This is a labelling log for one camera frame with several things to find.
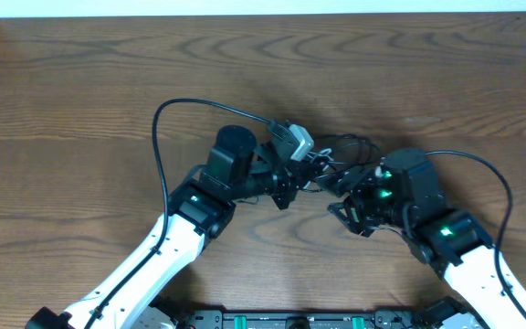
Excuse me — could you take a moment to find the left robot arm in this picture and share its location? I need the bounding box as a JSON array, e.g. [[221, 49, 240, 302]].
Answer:
[[26, 122, 328, 328]]

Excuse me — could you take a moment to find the black usb cable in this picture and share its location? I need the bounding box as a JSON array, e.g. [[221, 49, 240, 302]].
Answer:
[[299, 133, 383, 194]]

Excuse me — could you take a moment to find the left camera black cable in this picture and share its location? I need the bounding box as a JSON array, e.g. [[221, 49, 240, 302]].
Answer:
[[82, 98, 291, 329]]

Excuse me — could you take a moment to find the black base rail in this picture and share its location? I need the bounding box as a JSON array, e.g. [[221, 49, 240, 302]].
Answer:
[[150, 297, 488, 329]]

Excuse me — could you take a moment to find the white usb cable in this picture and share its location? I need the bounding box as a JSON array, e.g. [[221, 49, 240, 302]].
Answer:
[[301, 146, 335, 191]]

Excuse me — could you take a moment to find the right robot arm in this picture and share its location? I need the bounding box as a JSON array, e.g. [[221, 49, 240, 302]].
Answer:
[[317, 148, 526, 328]]

